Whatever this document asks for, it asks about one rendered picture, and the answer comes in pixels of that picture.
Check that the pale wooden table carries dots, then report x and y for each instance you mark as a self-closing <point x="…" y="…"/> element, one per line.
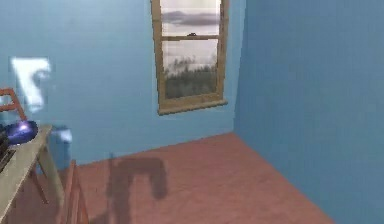
<point x="20" y="163"/>

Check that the wooden framed window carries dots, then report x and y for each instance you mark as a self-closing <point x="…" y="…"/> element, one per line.
<point x="190" y="56"/>

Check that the black flat object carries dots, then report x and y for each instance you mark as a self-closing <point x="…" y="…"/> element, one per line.
<point x="4" y="150"/>

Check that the dark blue bowl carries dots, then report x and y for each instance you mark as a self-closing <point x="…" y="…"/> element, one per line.
<point x="20" y="132"/>

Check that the red wooden chair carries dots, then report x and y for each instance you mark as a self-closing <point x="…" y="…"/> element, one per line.
<point x="11" y="106"/>
<point x="76" y="196"/>

